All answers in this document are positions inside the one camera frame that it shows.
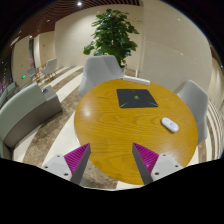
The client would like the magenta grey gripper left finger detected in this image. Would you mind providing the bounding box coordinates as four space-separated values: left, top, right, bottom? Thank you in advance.
42 144 91 185

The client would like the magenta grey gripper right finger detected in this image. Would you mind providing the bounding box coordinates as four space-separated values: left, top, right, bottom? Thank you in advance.
132 143 182 185

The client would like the white computer mouse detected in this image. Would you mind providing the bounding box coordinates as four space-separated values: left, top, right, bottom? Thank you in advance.
161 117 179 133

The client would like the black mouse pad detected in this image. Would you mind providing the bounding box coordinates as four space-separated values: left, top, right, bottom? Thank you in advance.
116 89 158 108

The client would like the round wooden table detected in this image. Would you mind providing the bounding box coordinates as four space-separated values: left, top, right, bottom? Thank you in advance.
74 79 198 185

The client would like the grey green sofa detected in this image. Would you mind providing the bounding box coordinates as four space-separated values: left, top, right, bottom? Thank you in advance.
0 83 62 160

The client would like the grey chair right of table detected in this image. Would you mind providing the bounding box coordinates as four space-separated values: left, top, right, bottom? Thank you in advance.
174 80 209 144

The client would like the white keyboard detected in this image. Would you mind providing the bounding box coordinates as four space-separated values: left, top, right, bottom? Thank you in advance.
122 75 150 85

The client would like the grey chair behind table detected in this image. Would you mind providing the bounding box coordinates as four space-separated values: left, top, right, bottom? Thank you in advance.
78 55 124 97

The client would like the white armchair far left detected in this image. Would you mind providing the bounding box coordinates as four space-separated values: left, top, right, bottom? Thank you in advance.
41 58 57 80

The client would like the grey armchair far left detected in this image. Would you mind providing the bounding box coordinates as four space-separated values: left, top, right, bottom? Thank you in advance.
27 67 36 79

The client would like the green potted plant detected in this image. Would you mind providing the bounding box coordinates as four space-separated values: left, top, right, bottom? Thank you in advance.
83 9 139 66

